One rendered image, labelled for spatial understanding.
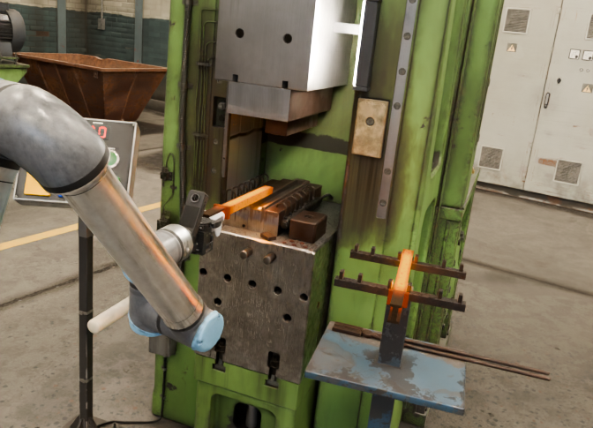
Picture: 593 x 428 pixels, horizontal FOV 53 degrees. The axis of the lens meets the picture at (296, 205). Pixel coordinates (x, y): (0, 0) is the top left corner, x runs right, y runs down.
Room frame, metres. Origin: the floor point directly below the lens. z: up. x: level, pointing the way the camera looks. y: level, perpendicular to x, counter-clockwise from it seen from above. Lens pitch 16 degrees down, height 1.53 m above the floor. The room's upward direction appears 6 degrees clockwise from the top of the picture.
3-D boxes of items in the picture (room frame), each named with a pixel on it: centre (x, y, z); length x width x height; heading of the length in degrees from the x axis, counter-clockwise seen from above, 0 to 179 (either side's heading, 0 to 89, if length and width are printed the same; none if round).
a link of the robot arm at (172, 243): (1.23, 0.31, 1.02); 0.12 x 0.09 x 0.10; 161
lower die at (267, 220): (1.98, 0.08, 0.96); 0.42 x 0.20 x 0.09; 161
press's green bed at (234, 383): (1.97, 0.02, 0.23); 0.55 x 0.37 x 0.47; 161
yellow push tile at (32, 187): (1.75, 0.79, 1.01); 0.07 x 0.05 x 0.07; 96
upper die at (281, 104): (1.98, 0.08, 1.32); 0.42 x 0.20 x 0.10; 161
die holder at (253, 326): (1.97, 0.02, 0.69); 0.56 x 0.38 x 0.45; 161
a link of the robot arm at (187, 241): (1.31, 0.28, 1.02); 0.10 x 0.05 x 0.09; 71
